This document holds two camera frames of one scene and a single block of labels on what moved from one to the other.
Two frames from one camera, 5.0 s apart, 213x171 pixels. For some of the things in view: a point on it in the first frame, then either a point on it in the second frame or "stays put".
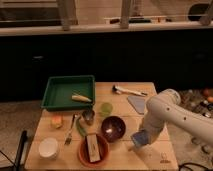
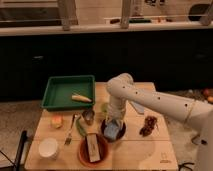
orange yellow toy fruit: (56, 121) stays put
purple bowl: (113, 128) stays put
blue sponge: (140, 138) → (111, 130)
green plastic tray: (59, 91) stays put
